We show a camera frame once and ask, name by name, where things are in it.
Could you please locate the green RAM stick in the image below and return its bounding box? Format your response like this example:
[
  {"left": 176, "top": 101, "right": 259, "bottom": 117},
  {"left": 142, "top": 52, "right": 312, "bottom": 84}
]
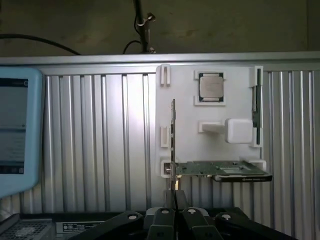
[{"left": 251, "top": 68, "right": 263, "bottom": 146}]

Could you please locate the open PC case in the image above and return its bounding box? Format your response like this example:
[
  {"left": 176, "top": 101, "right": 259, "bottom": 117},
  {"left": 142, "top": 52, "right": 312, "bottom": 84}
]
[{"left": 0, "top": 206, "right": 253, "bottom": 240}]

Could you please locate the graphics card with black cooler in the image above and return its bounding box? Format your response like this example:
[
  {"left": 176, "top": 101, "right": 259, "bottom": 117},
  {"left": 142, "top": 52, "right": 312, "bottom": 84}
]
[{"left": 163, "top": 159, "right": 274, "bottom": 183}]

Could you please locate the silver power supply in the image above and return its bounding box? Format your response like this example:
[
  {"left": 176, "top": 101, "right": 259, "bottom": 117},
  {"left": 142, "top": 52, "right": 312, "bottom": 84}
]
[{"left": 0, "top": 212, "right": 111, "bottom": 240}]

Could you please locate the white parts rack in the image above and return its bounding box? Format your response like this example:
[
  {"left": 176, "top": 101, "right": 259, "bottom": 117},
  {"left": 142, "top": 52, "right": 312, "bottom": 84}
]
[{"left": 154, "top": 64, "right": 268, "bottom": 210}]

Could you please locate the silver CPU chip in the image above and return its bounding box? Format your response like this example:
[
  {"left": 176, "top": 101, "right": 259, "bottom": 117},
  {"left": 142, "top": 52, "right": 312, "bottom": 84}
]
[{"left": 198, "top": 72, "right": 225, "bottom": 103}]

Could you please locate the blue teach pendant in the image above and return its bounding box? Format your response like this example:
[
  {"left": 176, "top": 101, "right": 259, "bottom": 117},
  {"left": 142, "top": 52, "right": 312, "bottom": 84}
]
[{"left": 0, "top": 67, "right": 44, "bottom": 200}]

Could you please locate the metal stand pole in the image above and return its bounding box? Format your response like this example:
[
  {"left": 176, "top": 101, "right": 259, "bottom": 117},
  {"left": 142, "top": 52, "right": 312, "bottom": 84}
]
[{"left": 133, "top": 0, "right": 158, "bottom": 55}]

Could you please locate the thin black cable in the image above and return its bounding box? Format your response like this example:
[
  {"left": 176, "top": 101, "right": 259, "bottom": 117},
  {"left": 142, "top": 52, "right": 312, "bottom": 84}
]
[{"left": 122, "top": 39, "right": 144, "bottom": 55}]

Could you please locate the thick black cable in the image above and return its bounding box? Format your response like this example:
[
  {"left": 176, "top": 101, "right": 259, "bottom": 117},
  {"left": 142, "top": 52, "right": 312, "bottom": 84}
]
[{"left": 0, "top": 33, "right": 82, "bottom": 56}]

